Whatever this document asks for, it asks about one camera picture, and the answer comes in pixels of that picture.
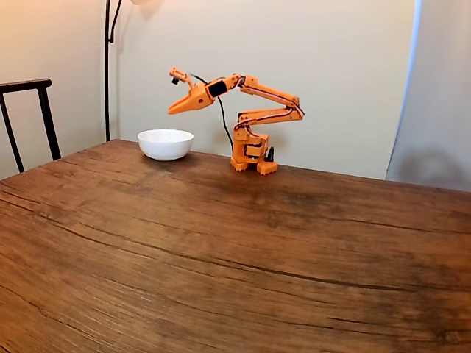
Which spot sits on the white bowl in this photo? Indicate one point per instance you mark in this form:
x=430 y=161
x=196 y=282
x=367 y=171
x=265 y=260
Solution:
x=165 y=145

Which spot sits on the black table clamp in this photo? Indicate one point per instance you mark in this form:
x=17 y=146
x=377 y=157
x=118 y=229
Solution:
x=271 y=155

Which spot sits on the black floor lamp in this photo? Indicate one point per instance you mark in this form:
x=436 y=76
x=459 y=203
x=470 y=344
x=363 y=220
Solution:
x=106 y=92

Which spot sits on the black wooden chair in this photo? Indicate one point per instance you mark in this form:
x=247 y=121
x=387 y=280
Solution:
x=46 y=117

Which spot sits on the pale curtain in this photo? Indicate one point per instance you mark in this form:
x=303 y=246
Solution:
x=441 y=92

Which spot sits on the orange gripper camera mount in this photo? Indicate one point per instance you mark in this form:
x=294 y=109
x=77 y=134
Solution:
x=178 y=72

